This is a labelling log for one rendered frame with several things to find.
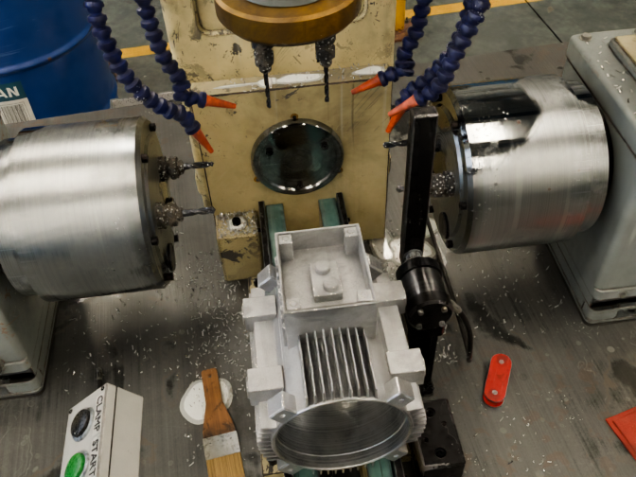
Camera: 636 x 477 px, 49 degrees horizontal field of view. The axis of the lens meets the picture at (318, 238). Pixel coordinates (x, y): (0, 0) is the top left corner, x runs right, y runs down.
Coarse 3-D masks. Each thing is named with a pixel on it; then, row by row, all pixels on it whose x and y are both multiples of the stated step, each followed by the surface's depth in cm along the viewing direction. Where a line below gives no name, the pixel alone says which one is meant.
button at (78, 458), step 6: (72, 456) 70; (78, 456) 69; (84, 456) 69; (72, 462) 69; (78, 462) 69; (84, 462) 69; (66, 468) 70; (72, 468) 69; (78, 468) 68; (66, 474) 69; (72, 474) 68; (78, 474) 68
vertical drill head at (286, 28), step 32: (224, 0) 80; (256, 0) 79; (288, 0) 78; (320, 0) 79; (352, 0) 80; (256, 32) 79; (288, 32) 78; (320, 32) 79; (256, 64) 84; (320, 64) 86
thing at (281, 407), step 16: (368, 256) 84; (272, 272) 83; (272, 288) 84; (384, 384) 73; (400, 384) 72; (272, 400) 72; (288, 400) 72; (400, 400) 73; (272, 416) 71; (288, 416) 72; (400, 448) 81; (288, 464) 80
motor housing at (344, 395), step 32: (256, 288) 87; (384, 320) 81; (256, 352) 79; (288, 352) 77; (320, 352) 75; (352, 352) 73; (384, 352) 77; (288, 384) 74; (320, 384) 72; (352, 384) 72; (256, 416) 76; (320, 416) 86; (352, 416) 86; (384, 416) 83; (416, 416) 76; (288, 448) 80; (320, 448) 83; (352, 448) 83; (384, 448) 81
